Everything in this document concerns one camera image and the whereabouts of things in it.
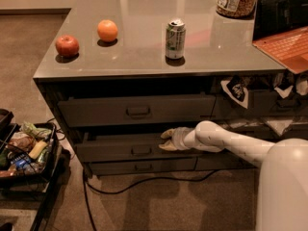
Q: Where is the grey drawer cabinet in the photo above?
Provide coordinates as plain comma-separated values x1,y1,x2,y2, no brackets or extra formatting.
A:
33,0,308,178

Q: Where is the black bin of snacks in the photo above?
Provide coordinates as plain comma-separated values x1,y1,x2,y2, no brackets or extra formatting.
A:
0,109,58,189

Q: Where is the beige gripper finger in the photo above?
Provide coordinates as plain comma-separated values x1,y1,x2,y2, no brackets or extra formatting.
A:
161,129,174,139
159,141,177,151

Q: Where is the yellow snack in bin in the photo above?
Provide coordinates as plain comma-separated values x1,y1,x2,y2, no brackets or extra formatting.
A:
29,141,47,160

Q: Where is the green white soda can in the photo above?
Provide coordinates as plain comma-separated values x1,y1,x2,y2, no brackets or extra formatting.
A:
166,18,186,60

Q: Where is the blue packet in bin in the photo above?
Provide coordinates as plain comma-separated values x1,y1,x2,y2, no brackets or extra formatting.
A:
11,155,32,170

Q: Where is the white crumpled bag in drawer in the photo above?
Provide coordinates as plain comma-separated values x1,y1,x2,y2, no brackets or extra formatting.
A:
262,73,308,137

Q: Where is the orange laptop keyboard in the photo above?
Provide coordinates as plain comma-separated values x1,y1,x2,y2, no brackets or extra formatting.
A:
252,26,308,74

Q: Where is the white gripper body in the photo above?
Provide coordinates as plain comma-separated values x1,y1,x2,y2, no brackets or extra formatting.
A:
171,127,193,150

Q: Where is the orange fruit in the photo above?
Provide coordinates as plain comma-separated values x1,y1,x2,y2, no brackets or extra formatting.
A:
97,20,118,42

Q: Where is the black floor cable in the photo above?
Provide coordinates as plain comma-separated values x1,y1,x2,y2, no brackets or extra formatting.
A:
82,166,222,231

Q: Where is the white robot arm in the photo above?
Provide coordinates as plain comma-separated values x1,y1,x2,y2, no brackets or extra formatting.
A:
160,120,308,231

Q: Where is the green bag in bin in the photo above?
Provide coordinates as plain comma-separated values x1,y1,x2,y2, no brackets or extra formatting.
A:
20,121,51,140

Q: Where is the large snack jar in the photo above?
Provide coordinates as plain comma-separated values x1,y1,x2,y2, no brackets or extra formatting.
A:
217,0,256,18

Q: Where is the red apple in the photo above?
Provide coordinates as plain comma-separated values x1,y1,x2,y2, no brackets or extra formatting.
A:
55,35,79,58

